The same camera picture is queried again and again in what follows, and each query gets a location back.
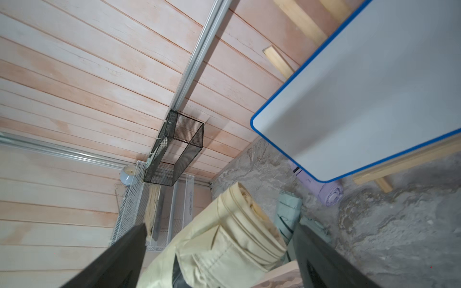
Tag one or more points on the beige umbrella black band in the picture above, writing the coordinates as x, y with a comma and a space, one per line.
232, 243

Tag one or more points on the book on wire shelf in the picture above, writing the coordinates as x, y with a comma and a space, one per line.
153, 211

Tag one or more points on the whiteboard blue frame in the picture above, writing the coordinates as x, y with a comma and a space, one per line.
360, 90

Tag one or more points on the black mesh wall basket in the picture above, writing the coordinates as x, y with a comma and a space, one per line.
178, 143

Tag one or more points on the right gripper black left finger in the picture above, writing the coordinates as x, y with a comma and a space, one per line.
118, 267

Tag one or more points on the purple folded umbrella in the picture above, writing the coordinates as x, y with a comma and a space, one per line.
328, 194

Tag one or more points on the green umbrella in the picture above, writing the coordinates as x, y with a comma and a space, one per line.
317, 228
288, 210

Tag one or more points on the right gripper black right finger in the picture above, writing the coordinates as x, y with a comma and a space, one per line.
321, 266

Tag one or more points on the white wire shelf rack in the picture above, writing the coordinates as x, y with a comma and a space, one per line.
164, 210

